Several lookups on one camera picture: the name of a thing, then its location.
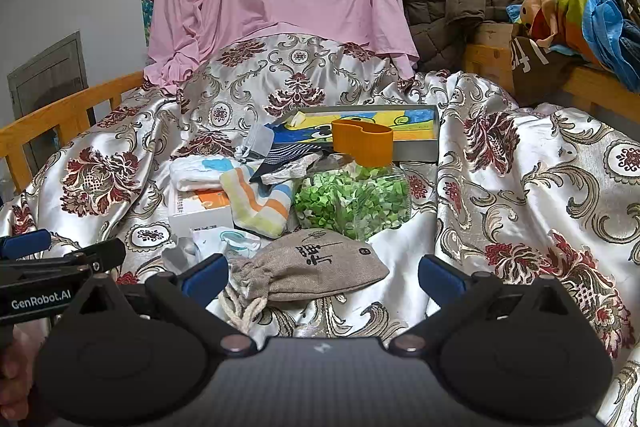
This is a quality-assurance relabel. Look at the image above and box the white and blue sock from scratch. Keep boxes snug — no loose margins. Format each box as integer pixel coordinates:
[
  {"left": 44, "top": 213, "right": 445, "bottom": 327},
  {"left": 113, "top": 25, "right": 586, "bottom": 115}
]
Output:
[{"left": 169, "top": 155, "right": 262, "bottom": 192}]

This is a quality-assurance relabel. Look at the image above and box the colourful clothes pile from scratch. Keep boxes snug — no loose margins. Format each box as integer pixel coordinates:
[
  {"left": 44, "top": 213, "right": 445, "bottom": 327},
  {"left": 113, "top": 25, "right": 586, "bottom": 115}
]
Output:
[{"left": 513, "top": 0, "right": 639, "bottom": 92}]

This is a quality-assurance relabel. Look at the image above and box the orange heart-shaped container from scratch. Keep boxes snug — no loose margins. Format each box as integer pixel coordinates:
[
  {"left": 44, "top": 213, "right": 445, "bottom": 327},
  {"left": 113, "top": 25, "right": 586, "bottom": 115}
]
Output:
[{"left": 331, "top": 119, "right": 394, "bottom": 168}]

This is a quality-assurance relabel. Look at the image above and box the floral satin bedspread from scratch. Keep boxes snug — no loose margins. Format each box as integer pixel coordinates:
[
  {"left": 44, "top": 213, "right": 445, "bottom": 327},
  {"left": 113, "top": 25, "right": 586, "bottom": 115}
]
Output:
[{"left": 1, "top": 35, "right": 639, "bottom": 426}]

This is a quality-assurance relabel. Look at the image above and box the grey face mask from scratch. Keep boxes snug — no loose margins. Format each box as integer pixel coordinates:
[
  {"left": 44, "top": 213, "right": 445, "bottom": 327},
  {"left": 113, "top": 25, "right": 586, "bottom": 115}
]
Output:
[{"left": 162, "top": 237, "right": 200, "bottom": 274}]

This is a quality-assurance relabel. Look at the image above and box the person's left hand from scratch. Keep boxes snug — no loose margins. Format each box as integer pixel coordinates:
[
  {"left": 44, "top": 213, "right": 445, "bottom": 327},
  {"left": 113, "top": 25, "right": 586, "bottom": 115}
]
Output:
[{"left": 0, "top": 339, "right": 32, "bottom": 421}]

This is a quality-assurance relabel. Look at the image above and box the brown bag with white letters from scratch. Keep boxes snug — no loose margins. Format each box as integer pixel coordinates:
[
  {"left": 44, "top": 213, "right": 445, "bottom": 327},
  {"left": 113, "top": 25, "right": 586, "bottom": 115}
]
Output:
[{"left": 510, "top": 37, "right": 585, "bottom": 106}]

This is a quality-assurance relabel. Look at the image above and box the white orange medicine box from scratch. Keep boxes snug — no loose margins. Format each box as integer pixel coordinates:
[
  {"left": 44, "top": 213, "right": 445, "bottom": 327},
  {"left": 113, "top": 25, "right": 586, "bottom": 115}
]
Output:
[{"left": 168, "top": 188, "right": 233, "bottom": 239}]

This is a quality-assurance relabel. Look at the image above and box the grey tray with colourful picture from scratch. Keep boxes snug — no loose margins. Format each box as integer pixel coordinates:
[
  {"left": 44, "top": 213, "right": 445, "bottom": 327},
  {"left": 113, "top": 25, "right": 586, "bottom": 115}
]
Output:
[{"left": 269, "top": 104, "right": 439, "bottom": 162}]

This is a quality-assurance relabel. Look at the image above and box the bag of green paper stars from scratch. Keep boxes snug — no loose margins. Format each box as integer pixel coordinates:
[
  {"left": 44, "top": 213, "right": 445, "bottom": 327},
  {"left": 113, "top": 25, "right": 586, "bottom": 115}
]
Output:
[{"left": 294, "top": 161, "right": 411, "bottom": 241}]

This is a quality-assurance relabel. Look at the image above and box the wooden bed frame right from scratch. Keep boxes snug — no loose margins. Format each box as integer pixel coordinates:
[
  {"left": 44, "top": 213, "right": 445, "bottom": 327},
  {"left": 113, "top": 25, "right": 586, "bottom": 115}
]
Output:
[{"left": 464, "top": 23, "right": 639, "bottom": 124}]

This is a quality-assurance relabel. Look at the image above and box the wooden bed rail left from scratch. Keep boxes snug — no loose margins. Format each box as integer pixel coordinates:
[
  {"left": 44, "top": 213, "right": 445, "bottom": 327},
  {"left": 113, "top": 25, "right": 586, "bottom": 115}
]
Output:
[{"left": 0, "top": 72, "right": 143, "bottom": 192}]

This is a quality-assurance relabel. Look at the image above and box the grey door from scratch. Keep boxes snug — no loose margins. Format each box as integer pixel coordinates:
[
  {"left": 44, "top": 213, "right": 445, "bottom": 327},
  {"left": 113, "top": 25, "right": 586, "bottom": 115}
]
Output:
[{"left": 6, "top": 30, "right": 97, "bottom": 163}]

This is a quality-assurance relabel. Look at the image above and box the colourful wall poster left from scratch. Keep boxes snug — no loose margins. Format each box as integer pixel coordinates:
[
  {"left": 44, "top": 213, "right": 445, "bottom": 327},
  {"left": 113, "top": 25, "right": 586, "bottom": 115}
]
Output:
[{"left": 141, "top": 0, "right": 154, "bottom": 44}]

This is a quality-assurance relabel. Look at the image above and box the beige drawstring pouch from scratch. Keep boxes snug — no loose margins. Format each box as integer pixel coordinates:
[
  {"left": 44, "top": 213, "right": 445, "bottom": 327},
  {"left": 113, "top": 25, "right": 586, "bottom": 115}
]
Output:
[{"left": 218, "top": 229, "right": 390, "bottom": 334}]

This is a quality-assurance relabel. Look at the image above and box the navy dotted sock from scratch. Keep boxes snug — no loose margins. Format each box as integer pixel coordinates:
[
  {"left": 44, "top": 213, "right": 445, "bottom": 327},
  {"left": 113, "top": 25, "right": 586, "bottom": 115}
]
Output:
[{"left": 250, "top": 143, "right": 333, "bottom": 182}]

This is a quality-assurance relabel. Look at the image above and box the striped pastel sock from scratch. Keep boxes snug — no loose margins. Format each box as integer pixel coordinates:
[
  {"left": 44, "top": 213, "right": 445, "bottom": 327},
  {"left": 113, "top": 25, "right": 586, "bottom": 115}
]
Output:
[{"left": 220, "top": 166, "right": 295, "bottom": 239}]

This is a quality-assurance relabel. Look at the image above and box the packaged face mask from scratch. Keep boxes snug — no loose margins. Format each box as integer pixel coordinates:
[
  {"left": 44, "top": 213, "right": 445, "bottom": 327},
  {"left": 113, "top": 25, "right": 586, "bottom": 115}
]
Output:
[{"left": 192, "top": 227, "right": 262, "bottom": 260}]

